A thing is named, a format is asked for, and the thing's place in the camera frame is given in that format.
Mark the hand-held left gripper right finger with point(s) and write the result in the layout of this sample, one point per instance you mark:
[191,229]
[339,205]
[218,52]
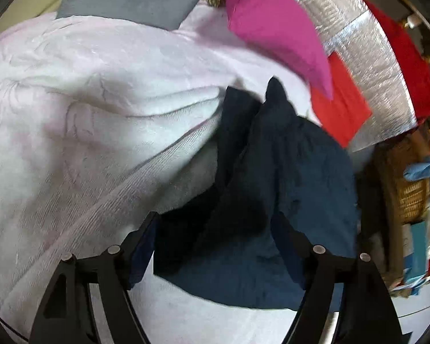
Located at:
[283,244]

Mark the navy puffer jacket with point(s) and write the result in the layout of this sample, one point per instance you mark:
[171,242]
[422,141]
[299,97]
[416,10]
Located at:
[290,172]

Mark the pink pillow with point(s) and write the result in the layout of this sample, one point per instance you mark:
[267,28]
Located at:
[272,25]

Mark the red cloth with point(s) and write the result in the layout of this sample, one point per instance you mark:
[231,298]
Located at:
[408,61]

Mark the red pillow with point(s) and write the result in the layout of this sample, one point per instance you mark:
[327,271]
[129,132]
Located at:
[340,107]

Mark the blue box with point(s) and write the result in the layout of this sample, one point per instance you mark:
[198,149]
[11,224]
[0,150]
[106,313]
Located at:
[417,254]

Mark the silver quilted mat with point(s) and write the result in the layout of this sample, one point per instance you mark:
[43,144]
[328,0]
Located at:
[362,43]

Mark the wicker basket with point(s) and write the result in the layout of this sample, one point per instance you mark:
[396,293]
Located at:
[412,193]

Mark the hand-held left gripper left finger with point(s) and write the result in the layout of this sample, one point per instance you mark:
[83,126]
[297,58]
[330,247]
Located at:
[143,254]

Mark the white blanket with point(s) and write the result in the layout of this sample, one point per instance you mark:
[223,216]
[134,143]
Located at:
[75,114]

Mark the blue cloth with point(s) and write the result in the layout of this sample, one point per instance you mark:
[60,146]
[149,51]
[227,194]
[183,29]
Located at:
[421,172]

